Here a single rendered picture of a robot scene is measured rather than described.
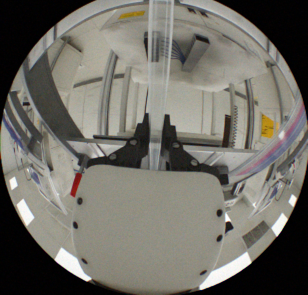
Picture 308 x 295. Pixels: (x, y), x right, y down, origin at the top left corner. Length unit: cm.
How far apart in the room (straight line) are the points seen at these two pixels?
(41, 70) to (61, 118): 12
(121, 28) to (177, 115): 170
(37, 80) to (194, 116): 197
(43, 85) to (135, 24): 30
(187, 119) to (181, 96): 42
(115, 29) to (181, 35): 22
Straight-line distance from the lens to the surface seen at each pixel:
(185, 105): 193
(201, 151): 18
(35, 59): 18
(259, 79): 162
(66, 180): 133
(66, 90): 126
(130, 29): 41
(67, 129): 25
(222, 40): 43
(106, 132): 46
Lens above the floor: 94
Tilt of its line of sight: 11 degrees up
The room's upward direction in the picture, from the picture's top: 176 degrees counter-clockwise
